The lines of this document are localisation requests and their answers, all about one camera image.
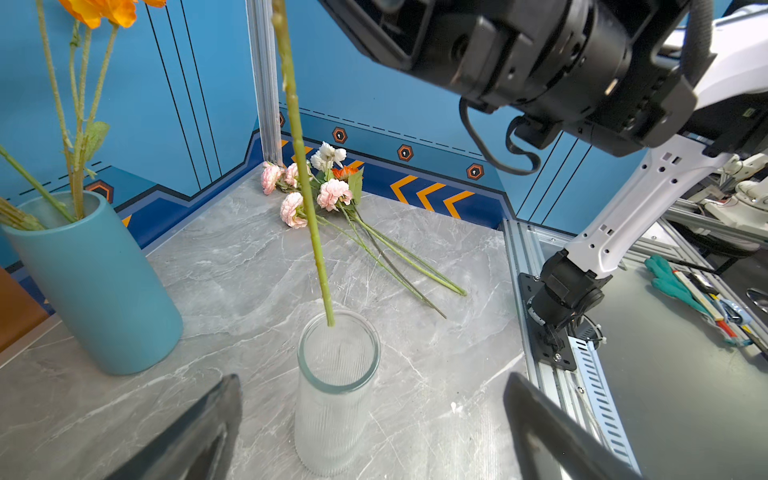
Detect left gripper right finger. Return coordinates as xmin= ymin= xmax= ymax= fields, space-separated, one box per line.
xmin=503 ymin=372 xmax=641 ymax=479

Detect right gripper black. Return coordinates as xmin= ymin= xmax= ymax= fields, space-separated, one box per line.
xmin=321 ymin=1 xmax=570 ymax=101

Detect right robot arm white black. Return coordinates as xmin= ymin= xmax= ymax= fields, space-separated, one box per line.
xmin=324 ymin=0 xmax=767 ymax=365

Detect teal green gloves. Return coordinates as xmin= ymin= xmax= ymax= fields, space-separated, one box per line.
xmin=644 ymin=255 xmax=711 ymax=318

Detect teal ceramic vase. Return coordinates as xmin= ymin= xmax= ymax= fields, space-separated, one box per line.
xmin=2 ymin=192 xmax=183 ymax=375

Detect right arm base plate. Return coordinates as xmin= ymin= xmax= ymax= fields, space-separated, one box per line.
xmin=517 ymin=273 xmax=577 ymax=371

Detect orange gerbera flower stem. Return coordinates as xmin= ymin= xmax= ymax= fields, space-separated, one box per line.
xmin=332 ymin=166 xmax=359 ymax=181

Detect orange poppy flower stem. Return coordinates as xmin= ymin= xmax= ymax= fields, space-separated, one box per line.
xmin=32 ymin=0 xmax=169 ymax=220

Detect right aluminium corner post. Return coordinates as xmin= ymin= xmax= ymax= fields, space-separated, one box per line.
xmin=245 ymin=0 xmax=284 ymax=166

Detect white rosebud flower stem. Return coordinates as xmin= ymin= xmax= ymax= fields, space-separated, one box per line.
xmin=0 ymin=198 xmax=45 ymax=231

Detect clear ribbed glass vase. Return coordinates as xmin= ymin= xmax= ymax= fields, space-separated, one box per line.
xmin=294 ymin=309 xmax=381 ymax=477

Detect tools on side bench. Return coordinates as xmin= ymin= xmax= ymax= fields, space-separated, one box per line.
xmin=673 ymin=270 xmax=767 ymax=359

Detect white pink small flowers stem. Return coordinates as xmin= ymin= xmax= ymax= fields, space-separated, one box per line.
xmin=310 ymin=142 xmax=347 ymax=172

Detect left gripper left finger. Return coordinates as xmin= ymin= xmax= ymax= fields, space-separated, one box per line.
xmin=108 ymin=374 xmax=242 ymax=479

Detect aluminium front rail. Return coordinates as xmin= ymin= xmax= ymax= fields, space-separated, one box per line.
xmin=502 ymin=220 xmax=640 ymax=473

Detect pink carnation flower stem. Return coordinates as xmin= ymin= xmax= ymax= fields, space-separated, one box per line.
xmin=271 ymin=0 xmax=335 ymax=327

